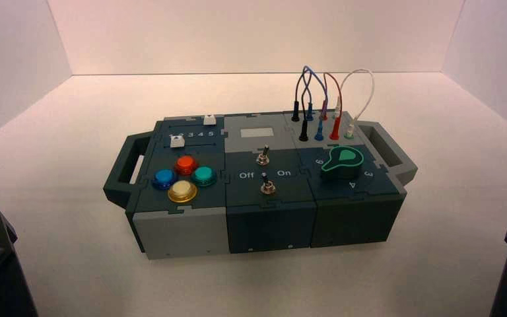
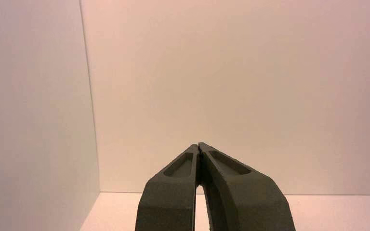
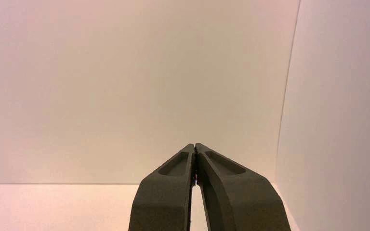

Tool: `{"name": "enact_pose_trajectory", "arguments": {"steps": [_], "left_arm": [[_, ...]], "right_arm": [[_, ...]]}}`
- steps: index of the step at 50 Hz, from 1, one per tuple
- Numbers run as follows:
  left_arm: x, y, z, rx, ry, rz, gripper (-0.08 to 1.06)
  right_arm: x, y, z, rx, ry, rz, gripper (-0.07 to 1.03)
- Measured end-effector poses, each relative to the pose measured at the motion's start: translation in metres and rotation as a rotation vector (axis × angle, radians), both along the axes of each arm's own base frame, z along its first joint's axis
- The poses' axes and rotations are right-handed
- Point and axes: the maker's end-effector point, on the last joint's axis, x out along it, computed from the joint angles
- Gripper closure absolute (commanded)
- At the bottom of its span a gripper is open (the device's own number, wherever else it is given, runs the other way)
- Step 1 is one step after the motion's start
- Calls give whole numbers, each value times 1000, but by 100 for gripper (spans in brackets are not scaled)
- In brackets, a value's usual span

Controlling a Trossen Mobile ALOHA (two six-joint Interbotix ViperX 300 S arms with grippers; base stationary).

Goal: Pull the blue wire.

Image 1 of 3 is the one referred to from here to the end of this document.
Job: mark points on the green round push button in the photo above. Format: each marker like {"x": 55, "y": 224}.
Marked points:
{"x": 203, "y": 175}

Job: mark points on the white slider knob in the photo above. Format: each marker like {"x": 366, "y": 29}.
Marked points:
{"x": 209, "y": 119}
{"x": 177, "y": 141}

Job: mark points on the red round push button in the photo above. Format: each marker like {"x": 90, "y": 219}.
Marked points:
{"x": 186, "y": 164}

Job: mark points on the dark teal grey task box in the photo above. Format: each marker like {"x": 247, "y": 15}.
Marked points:
{"x": 271, "y": 227}

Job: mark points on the yellow round push button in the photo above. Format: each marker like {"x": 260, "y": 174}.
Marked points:
{"x": 182, "y": 191}

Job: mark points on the green rotary dial knob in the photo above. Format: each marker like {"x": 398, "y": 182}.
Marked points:
{"x": 343, "y": 165}

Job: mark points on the blue round push button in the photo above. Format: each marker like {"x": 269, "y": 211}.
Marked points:
{"x": 164, "y": 178}

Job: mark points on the metal toggle switch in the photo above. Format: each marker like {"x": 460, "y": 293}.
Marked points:
{"x": 267, "y": 187}
{"x": 262, "y": 157}

